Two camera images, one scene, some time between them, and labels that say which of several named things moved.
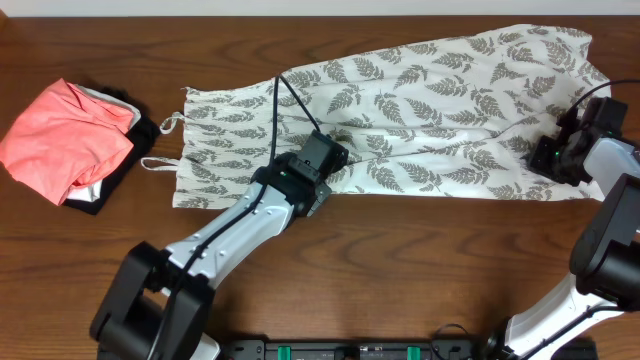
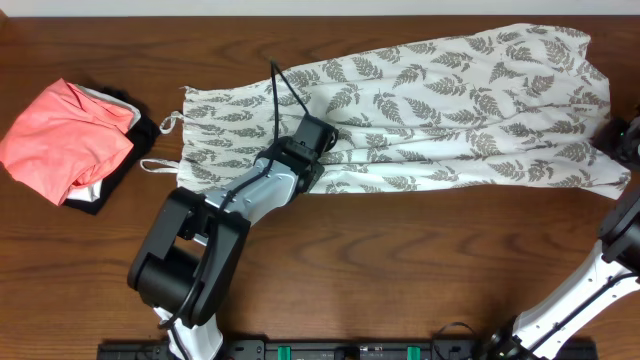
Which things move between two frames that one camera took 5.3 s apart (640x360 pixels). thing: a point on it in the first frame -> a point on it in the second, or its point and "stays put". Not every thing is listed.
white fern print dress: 455,115 stays put
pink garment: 67,138 stays put
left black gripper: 322,194 -> 316,172
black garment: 141,138 stays put
